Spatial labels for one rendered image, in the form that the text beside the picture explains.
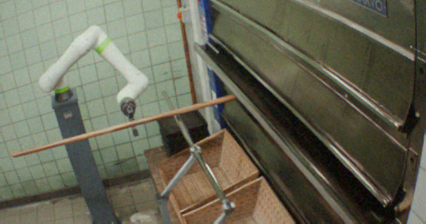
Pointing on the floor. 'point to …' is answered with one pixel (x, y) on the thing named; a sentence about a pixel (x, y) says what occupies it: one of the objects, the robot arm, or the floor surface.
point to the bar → (186, 171)
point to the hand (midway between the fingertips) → (133, 123)
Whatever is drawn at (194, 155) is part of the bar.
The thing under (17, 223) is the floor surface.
